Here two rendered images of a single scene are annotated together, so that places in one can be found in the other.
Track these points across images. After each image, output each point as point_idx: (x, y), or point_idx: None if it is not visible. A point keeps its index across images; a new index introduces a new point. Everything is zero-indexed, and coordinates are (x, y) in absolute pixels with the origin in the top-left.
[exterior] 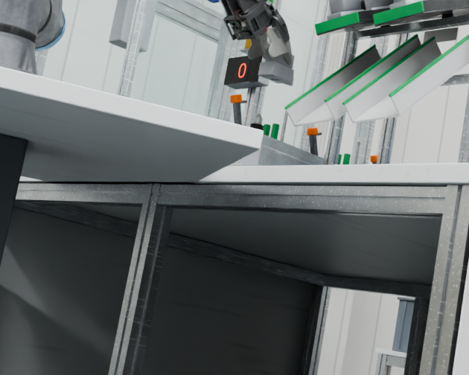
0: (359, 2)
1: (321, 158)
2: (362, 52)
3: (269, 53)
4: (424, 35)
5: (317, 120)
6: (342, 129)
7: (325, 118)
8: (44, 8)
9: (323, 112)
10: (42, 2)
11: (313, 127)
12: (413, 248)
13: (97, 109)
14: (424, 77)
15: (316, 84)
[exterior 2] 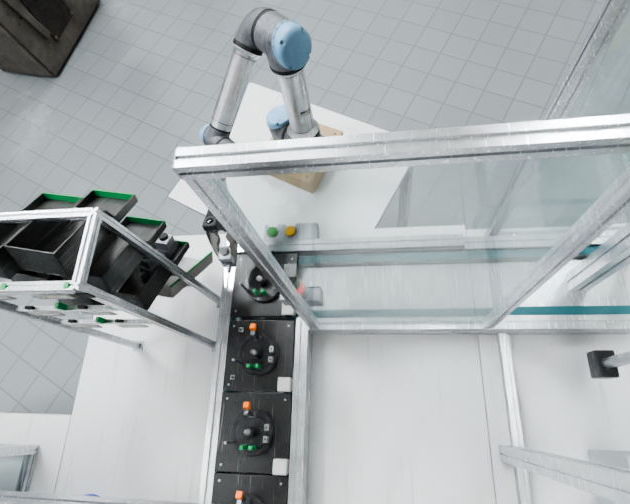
0: (155, 245)
1: (221, 297)
2: (177, 280)
3: (220, 239)
4: (145, 325)
5: (194, 258)
6: (203, 294)
7: (189, 258)
8: (276, 138)
9: (194, 263)
10: (273, 135)
11: (252, 326)
12: None
13: None
14: None
15: (199, 262)
